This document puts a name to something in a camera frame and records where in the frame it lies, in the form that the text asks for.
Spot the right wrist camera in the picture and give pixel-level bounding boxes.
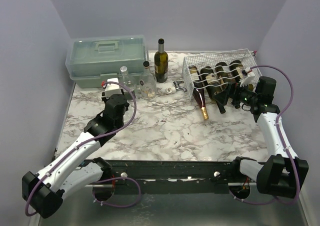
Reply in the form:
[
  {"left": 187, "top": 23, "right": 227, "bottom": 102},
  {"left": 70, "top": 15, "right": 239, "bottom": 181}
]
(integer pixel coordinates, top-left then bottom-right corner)
[{"left": 239, "top": 67, "right": 257, "bottom": 87}]

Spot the white wire wine rack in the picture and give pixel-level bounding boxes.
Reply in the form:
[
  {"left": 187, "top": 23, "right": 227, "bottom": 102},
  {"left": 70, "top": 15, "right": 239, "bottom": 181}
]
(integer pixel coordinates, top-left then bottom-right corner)
[{"left": 181, "top": 48, "right": 263, "bottom": 99}]

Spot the dark green bottle black neck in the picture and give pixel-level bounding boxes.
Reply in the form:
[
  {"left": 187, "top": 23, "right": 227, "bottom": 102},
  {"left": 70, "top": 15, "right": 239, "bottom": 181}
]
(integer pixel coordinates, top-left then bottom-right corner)
[{"left": 200, "top": 66, "right": 226, "bottom": 114}]

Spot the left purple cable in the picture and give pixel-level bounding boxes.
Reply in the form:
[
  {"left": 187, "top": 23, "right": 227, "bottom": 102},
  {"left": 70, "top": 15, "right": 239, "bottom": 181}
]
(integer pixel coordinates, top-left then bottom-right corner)
[{"left": 24, "top": 81, "right": 142, "bottom": 217}]

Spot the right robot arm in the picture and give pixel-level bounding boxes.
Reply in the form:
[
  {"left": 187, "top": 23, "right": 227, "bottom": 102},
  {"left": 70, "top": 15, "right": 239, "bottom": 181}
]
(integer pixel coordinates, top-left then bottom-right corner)
[{"left": 215, "top": 76, "right": 309, "bottom": 199}]

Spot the purple cable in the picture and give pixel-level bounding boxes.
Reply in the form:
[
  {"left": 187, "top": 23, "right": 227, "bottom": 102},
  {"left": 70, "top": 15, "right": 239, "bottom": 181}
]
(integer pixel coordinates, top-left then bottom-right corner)
[
  {"left": 228, "top": 65, "right": 301, "bottom": 206},
  {"left": 24, "top": 81, "right": 142, "bottom": 217}
]

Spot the clear bottle dark label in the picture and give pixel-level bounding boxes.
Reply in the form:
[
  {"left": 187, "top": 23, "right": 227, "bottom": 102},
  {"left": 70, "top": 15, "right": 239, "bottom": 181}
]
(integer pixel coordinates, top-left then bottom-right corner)
[{"left": 119, "top": 66, "right": 137, "bottom": 100}]

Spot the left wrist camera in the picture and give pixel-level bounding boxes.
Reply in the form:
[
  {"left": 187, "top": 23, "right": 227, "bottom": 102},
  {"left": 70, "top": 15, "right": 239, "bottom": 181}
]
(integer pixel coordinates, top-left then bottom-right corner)
[{"left": 101, "top": 78, "right": 122, "bottom": 99}]

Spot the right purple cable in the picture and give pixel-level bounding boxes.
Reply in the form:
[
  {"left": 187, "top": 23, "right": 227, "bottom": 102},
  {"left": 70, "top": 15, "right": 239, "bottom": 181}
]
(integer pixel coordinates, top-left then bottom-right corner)
[{"left": 228, "top": 65, "right": 301, "bottom": 206}]

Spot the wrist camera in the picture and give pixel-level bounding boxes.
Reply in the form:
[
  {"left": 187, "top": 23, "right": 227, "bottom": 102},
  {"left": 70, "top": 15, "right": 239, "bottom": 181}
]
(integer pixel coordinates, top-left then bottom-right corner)
[
  {"left": 101, "top": 78, "right": 122, "bottom": 99},
  {"left": 239, "top": 67, "right": 257, "bottom": 87}
]

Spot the dark green brown-label wine bottle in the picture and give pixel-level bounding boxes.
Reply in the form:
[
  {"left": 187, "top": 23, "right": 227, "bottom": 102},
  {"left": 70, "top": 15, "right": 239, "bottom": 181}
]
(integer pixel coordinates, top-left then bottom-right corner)
[{"left": 154, "top": 38, "right": 169, "bottom": 83}]

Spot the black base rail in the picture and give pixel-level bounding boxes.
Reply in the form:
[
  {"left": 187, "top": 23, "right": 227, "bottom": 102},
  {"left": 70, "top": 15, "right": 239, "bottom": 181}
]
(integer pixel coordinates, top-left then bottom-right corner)
[{"left": 79, "top": 158, "right": 281, "bottom": 194}]

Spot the clear glass wine bottle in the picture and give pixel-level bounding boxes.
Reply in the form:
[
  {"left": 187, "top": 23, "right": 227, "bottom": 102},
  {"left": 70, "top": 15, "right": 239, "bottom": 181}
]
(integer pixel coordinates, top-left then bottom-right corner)
[{"left": 139, "top": 61, "right": 157, "bottom": 99}]

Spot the white plastic pipe fitting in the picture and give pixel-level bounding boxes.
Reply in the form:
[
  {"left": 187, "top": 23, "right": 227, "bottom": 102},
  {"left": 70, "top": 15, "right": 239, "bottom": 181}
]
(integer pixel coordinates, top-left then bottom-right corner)
[{"left": 165, "top": 87, "right": 176, "bottom": 94}]

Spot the red bottle gold foil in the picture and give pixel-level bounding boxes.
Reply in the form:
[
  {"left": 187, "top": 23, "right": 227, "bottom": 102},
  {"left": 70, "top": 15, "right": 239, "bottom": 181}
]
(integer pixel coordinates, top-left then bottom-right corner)
[{"left": 188, "top": 65, "right": 209, "bottom": 120}]

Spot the green bottle black cap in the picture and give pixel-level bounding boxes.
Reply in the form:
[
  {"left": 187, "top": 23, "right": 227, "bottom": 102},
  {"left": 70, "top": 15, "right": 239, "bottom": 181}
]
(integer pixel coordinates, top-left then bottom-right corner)
[{"left": 228, "top": 60, "right": 245, "bottom": 85}]

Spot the olive bottle silver cap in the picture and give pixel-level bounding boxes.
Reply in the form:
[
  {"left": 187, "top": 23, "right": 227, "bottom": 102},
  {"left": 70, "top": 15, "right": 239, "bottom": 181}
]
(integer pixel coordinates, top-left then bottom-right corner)
[{"left": 214, "top": 62, "right": 236, "bottom": 99}]

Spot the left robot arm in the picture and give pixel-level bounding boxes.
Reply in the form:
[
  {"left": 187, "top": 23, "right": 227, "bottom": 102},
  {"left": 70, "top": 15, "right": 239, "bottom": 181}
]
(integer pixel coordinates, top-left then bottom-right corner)
[{"left": 22, "top": 94, "right": 129, "bottom": 219}]

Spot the green plastic toolbox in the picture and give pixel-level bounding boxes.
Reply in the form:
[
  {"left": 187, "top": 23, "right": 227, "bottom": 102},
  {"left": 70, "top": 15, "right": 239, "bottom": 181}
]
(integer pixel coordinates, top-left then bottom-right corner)
[{"left": 65, "top": 35, "right": 149, "bottom": 88}]

